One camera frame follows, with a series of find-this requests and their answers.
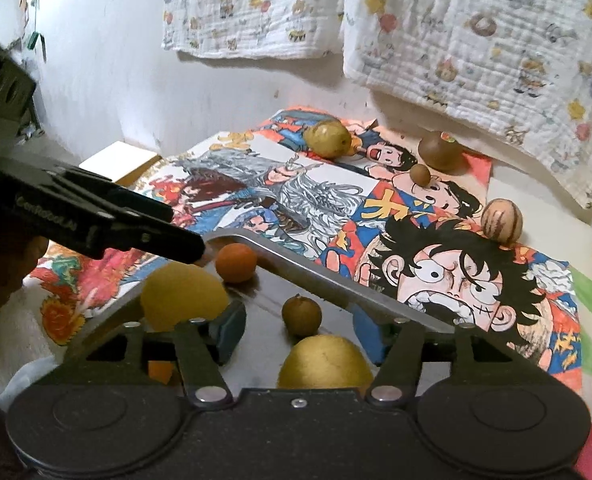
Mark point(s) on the brown kiwi with sticker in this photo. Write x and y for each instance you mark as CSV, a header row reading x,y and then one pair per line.
x,y
438,152

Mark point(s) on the shouting cartoon face poster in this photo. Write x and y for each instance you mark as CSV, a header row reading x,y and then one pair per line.
x,y
456,270

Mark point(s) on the metal tray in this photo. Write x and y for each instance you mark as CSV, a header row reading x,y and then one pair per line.
x,y
266,300

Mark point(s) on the white box yellow tape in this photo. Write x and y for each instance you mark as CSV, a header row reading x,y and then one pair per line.
x,y
121,162

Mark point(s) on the orange cartoon kids poster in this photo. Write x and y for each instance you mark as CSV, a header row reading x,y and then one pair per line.
x,y
286,127

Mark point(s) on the greenish yellow lumpy fruit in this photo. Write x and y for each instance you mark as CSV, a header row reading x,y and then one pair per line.
x,y
327,139

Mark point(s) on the green wall clip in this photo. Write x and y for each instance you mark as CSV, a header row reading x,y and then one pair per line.
x,y
36,41

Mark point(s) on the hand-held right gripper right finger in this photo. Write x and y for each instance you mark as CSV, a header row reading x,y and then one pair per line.
x,y
366,336

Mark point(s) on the yellow lemon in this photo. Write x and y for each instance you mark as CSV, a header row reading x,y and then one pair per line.
x,y
181,295

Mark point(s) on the printed white blanket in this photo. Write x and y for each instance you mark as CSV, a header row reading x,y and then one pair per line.
x,y
476,35
251,5

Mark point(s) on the tiny brown fruit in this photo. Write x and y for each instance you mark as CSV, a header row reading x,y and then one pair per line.
x,y
419,174

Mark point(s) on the colourful wall sticker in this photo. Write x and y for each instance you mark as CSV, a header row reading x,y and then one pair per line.
x,y
30,5

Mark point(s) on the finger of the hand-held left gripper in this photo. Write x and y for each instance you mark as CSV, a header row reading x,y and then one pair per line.
x,y
121,202
161,242

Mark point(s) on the striped brown round fruit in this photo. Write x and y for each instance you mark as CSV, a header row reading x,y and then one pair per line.
x,y
499,222

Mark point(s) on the small brown kiwi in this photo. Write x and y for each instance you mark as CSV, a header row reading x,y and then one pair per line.
x,y
302,316

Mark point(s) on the person's left hand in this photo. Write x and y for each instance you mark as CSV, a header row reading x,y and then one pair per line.
x,y
6,275

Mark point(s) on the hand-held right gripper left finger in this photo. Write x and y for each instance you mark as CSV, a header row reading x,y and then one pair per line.
x,y
233,328

